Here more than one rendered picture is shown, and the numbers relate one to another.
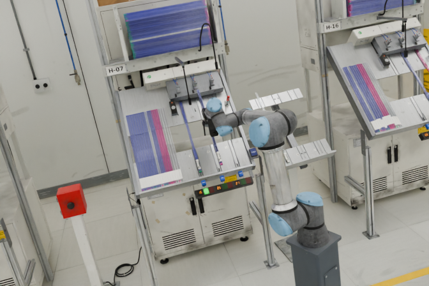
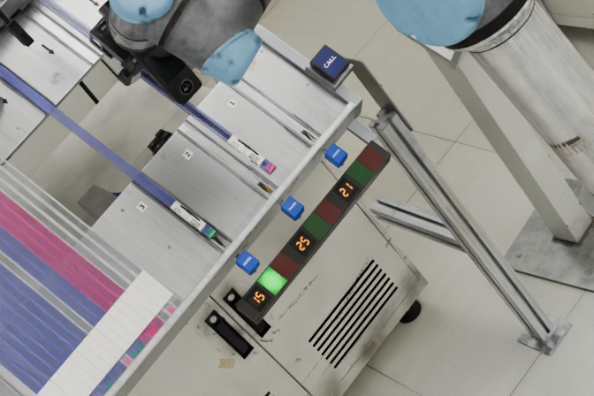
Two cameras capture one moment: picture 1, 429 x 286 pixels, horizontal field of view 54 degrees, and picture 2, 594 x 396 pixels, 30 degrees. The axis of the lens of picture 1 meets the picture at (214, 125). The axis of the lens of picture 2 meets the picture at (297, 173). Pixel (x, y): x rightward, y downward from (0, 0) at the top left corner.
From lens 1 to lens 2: 0.80 m
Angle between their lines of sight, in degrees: 16
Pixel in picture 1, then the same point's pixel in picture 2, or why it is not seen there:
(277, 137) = not seen: outside the picture
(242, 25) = not seen: outside the picture
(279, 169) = (567, 72)
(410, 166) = not seen: outside the picture
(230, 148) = (247, 98)
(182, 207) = (201, 359)
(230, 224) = (358, 303)
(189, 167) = (167, 245)
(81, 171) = not seen: outside the picture
